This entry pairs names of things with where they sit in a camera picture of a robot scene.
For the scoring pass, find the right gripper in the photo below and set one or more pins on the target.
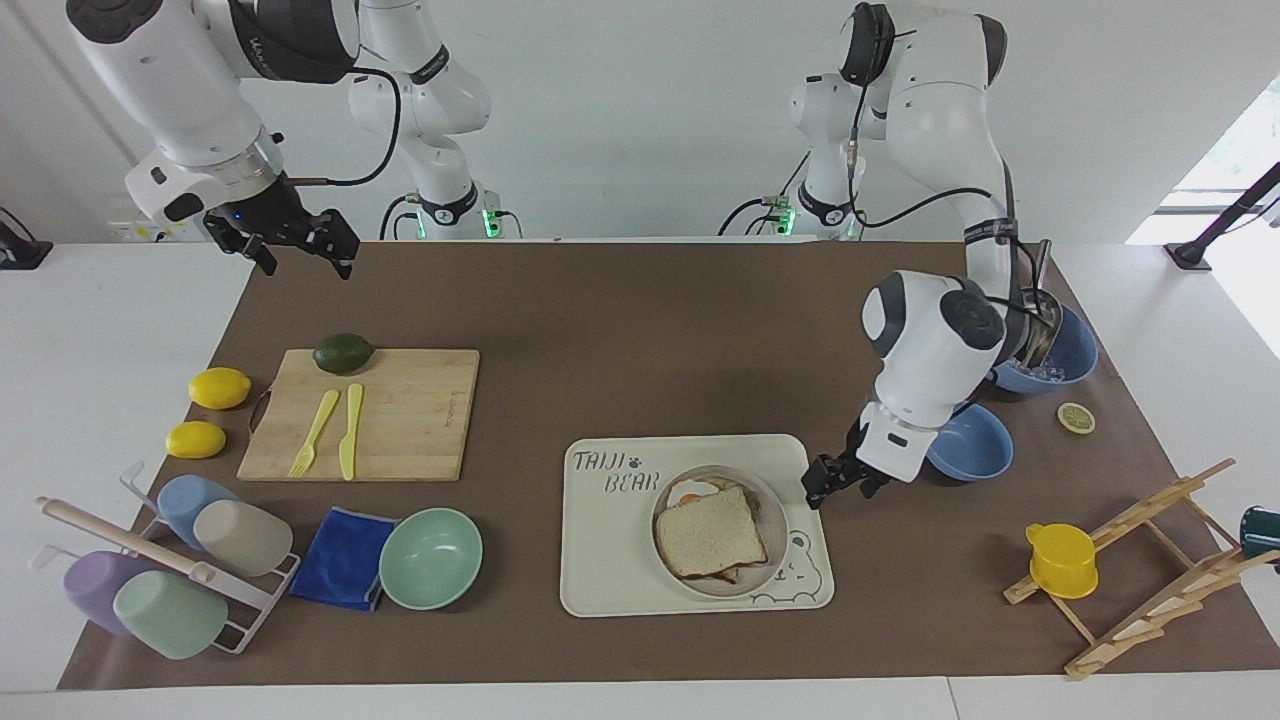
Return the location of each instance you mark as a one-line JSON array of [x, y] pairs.
[[262, 208]]

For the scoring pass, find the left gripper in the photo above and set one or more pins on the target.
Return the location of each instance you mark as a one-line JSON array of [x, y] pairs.
[[858, 448]]

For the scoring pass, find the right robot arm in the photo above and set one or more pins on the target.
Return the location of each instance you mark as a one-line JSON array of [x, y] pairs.
[[180, 70]]

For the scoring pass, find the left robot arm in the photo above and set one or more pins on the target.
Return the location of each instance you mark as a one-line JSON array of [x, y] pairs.
[[940, 120]]

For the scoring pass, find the clear glass plate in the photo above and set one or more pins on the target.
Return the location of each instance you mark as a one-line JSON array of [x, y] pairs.
[[775, 520]]

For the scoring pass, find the toasted bread slice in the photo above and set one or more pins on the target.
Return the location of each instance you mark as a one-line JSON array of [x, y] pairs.
[[748, 495]]

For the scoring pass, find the dark green avocado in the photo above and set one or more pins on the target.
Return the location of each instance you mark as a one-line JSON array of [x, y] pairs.
[[343, 353]]

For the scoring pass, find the small blue bowl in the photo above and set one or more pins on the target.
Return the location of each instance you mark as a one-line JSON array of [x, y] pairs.
[[975, 445]]

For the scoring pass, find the white bread slice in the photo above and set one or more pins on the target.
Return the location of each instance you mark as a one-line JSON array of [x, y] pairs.
[[710, 532]]

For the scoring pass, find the white power strip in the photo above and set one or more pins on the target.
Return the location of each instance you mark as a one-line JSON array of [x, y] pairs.
[[140, 232]]

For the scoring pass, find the fried egg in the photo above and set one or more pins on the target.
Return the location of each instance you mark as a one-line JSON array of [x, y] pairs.
[[688, 493]]

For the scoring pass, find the yellow lemon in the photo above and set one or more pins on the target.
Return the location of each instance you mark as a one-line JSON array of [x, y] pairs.
[[195, 440], [220, 388]]

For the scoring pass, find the yellow-green plastic fork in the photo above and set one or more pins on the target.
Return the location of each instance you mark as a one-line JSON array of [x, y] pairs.
[[318, 425]]

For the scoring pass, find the yellow-green plastic knife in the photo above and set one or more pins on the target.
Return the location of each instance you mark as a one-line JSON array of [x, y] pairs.
[[351, 430]]

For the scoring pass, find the wooden cutting board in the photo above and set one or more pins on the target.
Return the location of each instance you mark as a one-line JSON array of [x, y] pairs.
[[420, 420]]

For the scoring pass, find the lime half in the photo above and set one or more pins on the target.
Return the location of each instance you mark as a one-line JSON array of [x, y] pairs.
[[1077, 418]]

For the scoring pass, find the cream tray with bear print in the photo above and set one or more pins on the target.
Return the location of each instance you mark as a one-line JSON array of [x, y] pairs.
[[610, 550]]

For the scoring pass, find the large blue bowl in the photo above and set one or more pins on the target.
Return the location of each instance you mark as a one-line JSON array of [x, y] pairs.
[[1075, 350]]

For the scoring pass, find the black stand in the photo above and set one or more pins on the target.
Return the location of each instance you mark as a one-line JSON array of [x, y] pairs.
[[20, 250], [1215, 228]]

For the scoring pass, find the light blue cup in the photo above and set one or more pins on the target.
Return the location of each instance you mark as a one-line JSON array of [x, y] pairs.
[[182, 500]]

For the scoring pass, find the metal utensil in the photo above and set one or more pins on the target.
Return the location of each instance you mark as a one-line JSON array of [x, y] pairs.
[[1042, 265]]

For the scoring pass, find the beige cup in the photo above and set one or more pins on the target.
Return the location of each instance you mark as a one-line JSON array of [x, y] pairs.
[[245, 538]]

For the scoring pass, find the blue cloth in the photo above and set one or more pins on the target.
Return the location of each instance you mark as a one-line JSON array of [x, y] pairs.
[[340, 560]]

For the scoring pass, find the wooden dish rack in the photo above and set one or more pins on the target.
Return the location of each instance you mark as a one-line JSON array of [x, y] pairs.
[[1170, 590]]

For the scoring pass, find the light green bowl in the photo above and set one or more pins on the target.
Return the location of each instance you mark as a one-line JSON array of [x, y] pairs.
[[430, 560]]

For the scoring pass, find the light green cup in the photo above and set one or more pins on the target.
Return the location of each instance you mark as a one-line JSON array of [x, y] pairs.
[[170, 615]]

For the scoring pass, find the purple cup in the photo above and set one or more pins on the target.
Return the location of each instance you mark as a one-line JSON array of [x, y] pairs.
[[92, 590]]

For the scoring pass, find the dark green cup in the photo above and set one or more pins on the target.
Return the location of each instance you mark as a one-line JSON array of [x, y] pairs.
[[1262, 532]]

